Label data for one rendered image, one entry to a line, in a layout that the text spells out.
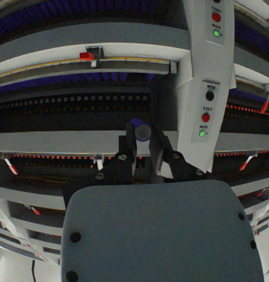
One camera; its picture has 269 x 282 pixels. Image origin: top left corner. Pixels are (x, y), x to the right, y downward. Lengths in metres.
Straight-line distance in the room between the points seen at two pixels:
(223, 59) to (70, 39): 0.27
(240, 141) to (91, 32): 0.40
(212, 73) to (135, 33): 0.15
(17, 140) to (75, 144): 0.15
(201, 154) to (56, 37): 0.36
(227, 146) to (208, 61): 0.20
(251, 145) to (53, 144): 0.49
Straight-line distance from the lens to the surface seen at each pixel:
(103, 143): 0.28
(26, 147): 0.35
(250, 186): 0.63
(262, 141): 0.49
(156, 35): 0.26
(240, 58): 0.35
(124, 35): 0.25
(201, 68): 0.28
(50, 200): 0.46
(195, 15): 0.29
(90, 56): 0.20
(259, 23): 0.51
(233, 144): 0.39
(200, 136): 0.31
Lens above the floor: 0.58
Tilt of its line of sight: 28 degrees up
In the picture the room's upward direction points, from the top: 177 degrees counter-clockwise
